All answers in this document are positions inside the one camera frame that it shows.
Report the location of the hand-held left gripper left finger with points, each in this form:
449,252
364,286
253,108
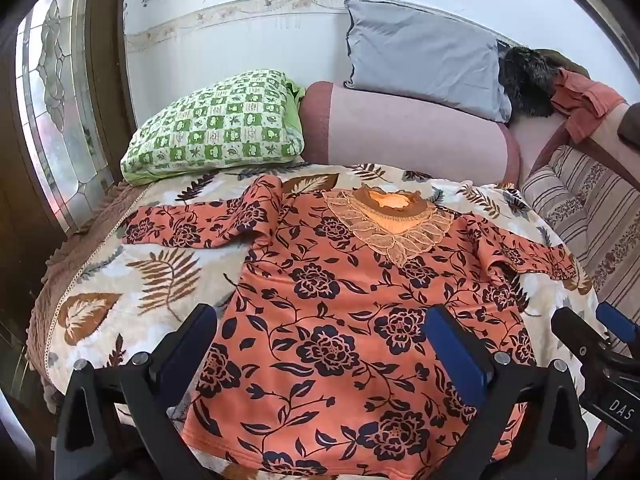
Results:
192,340

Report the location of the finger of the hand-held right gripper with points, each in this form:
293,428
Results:
617,320
572,327

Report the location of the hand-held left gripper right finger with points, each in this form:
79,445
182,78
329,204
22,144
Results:
452,345

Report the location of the orange floral shirt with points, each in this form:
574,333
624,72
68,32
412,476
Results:
325,320

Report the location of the leaf print blanket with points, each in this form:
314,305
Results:
150,270

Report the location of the striped sofa cushion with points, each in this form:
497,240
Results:
580,205

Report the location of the brown fringed bedspread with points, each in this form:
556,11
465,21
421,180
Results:
75,250

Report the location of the pink bolster cushion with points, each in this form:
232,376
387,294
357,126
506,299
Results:
400,135

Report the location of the green checked pillow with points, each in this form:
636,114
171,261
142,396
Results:
220,125

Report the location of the orange cloth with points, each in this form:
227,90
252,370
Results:
582,100

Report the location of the dark furry garment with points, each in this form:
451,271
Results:
527,80

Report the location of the stained glass window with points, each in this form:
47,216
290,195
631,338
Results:
55,90

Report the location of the grey pillow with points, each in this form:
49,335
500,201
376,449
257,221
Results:
425,55

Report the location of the wooden door frame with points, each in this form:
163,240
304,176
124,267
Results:
107,60

